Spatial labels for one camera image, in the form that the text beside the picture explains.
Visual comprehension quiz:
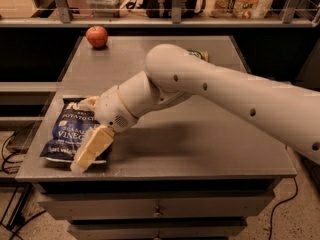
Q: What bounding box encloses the grey upper drawer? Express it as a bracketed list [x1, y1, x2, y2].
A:
[39, 191, 274, 220]

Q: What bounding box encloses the red apple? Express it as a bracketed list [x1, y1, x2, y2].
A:
[86, 26, 108, 48]

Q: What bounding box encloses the green snack bag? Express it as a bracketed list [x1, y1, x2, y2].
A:
[188, 49, 209, 62]

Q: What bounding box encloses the grey drawer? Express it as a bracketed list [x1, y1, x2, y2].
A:
[68, 218, 247, 240]
[39, 191, 274, 220]

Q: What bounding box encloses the black cable right floor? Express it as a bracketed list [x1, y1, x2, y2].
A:
[267, 177, 299, 240]

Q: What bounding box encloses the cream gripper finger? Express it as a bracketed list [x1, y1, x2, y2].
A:
[70, 125, 114, 174]
[78, 96, 99, 111]

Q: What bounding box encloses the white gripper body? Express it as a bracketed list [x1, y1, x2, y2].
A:
[94, 86, 138, 133]

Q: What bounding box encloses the black cables left floor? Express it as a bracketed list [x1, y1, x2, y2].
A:
[0, 122, 46, 240]

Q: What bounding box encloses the blue Kettle chip bag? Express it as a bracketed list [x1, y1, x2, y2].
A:
[40, 100, 111, 164]

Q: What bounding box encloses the black bag on shelf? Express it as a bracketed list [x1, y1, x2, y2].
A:
[125, 0, 206, 18]

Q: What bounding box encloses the grey metal shelf rail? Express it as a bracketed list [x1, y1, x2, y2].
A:
[0, 0, 320, 28]

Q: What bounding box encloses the grey lower drawer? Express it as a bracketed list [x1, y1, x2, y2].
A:
[68, 218, 247, 240]

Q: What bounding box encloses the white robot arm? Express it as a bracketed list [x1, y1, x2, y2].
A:
[70, 44, 320, 174]

